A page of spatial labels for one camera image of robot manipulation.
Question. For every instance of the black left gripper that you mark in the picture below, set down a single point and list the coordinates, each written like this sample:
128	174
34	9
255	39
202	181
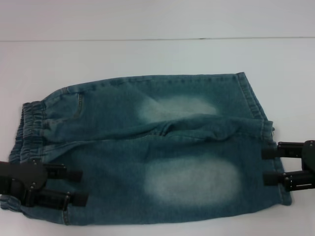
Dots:
22	177

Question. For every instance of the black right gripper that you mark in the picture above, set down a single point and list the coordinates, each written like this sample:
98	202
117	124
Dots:
309	155

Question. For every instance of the blue denim shorts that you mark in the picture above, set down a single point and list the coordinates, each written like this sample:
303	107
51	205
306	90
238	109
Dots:
172	137

